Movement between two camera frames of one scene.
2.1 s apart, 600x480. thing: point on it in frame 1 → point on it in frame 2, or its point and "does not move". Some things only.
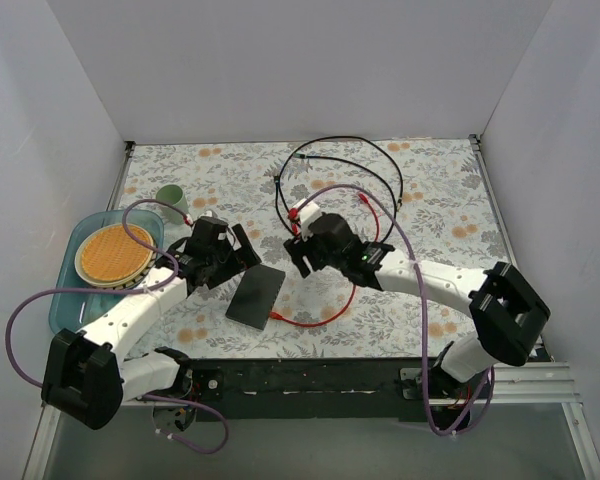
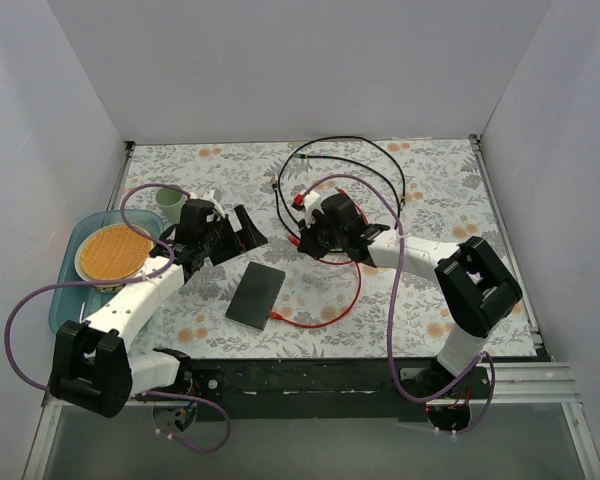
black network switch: (255, 295) does not move
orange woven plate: (108, 257) does not move
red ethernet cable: (293, 215) → (299, 199)
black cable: (347, 164) does not move
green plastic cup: (174, 195) does not move
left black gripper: (231, 257) → (231, 235)
